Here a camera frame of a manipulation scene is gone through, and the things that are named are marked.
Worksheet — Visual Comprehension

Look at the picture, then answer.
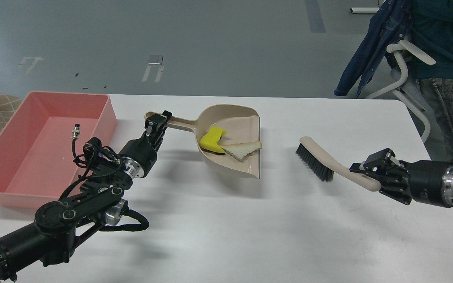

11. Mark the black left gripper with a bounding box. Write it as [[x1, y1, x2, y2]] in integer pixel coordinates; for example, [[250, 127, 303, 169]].
[[118, 110, 173, 178]]

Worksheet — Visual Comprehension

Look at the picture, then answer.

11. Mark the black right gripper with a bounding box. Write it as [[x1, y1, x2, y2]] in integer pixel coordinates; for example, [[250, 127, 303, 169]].
[[349, 148, 453, 208]]

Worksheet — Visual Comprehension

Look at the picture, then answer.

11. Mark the yellow sponge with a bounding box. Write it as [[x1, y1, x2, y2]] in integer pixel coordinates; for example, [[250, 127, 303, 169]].
[[199, 125, 227, 154]]

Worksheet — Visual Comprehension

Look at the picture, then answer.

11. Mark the beige hand brush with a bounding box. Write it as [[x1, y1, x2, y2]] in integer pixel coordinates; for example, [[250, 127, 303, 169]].
[[295, 136, 381, 192]]

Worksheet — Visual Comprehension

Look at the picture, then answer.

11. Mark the beige plastic dustpan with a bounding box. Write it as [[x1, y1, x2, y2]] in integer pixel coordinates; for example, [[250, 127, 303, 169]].
[[167, 104, 261, 179]]

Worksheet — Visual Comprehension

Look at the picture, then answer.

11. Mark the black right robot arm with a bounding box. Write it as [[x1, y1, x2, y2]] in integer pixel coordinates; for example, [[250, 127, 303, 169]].
[[350, 148, 453, 208]]

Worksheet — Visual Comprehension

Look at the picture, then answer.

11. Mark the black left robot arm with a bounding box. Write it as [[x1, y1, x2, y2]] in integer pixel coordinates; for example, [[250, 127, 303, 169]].
[[0, 111, 172, 282]]

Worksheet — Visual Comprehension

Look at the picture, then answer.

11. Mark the pink plastic bin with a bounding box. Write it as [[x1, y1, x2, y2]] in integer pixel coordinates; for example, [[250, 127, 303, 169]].
[[0, 91, 117, 208]]

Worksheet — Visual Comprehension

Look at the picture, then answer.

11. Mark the blue denim jacket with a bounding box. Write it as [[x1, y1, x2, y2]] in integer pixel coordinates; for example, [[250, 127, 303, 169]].
[[333, 0, 412, 97]]

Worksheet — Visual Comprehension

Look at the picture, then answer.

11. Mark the seated person in teal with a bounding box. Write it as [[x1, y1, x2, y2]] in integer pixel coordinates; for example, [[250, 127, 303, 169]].
[[411, 0, 453, 160]]

